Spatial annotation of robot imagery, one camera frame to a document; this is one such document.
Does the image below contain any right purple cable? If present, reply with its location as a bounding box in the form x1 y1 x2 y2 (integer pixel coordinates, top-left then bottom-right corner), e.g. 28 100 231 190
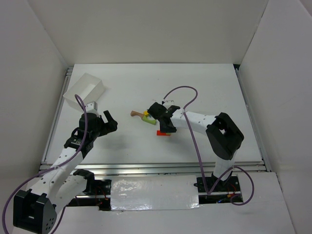
162 85 255 207

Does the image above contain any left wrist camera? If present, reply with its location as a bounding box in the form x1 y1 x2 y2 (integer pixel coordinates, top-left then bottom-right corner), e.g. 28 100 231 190
85 101 99 116

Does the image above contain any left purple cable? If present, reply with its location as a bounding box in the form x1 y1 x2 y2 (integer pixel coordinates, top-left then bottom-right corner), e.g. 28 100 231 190
3 94 88 234

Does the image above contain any white plastic bin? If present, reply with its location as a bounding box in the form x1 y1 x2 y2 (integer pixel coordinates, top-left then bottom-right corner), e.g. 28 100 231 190
63 73 106 111

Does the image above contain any green wood arch block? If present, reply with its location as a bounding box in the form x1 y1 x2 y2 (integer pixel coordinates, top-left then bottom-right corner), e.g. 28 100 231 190
142 116 156 125

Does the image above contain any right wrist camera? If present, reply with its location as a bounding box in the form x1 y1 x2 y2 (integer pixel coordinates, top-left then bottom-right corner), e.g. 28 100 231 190
161 99 175 109

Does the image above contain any shiny white tape sheet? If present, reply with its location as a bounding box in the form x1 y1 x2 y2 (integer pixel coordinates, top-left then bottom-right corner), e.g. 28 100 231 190
110 175 199 211

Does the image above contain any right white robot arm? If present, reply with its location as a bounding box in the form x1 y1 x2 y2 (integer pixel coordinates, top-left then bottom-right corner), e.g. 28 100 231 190
147 102 244 194

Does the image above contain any red rectangular wood block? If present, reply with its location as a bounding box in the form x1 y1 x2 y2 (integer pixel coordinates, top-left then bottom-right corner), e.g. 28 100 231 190
156 130 169 136

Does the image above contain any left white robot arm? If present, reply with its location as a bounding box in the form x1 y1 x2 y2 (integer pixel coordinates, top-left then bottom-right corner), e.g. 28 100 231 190
13 111 117 234

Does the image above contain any purple cable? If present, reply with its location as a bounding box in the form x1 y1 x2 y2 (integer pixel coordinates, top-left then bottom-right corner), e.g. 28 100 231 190
3 94 88 234
162 85 255 207

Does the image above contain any aluminium rail frame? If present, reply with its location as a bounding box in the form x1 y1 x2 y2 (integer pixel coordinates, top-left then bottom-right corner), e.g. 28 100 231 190
36 63 273 176

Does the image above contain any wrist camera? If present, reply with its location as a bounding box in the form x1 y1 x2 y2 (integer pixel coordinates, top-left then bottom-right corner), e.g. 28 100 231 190
161 99 175 109
85 101 99 116

